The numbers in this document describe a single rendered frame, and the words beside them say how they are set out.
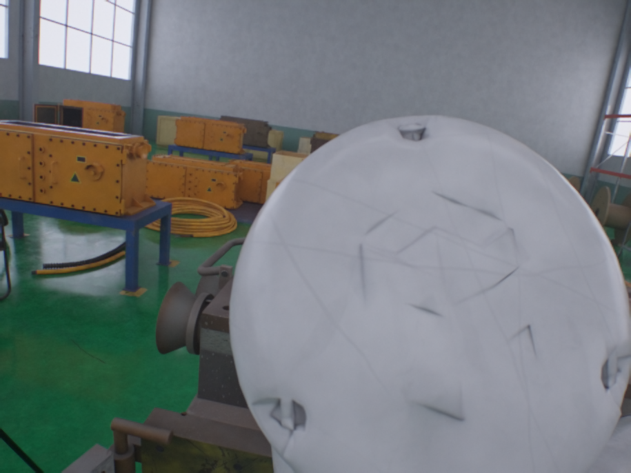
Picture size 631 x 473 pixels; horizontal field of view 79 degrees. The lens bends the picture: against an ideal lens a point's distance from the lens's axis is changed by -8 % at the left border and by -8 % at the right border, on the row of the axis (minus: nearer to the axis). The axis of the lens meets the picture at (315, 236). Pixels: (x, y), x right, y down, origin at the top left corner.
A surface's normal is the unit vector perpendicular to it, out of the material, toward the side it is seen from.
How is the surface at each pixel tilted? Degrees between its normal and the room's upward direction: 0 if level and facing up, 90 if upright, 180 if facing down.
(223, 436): 0
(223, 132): 90
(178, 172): 90
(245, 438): 0
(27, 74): 90
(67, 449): 0
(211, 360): 90
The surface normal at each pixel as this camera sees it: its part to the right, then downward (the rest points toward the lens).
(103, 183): -0.07, 0.26
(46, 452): 0.14, -0.95
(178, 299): 0.59, -0.54
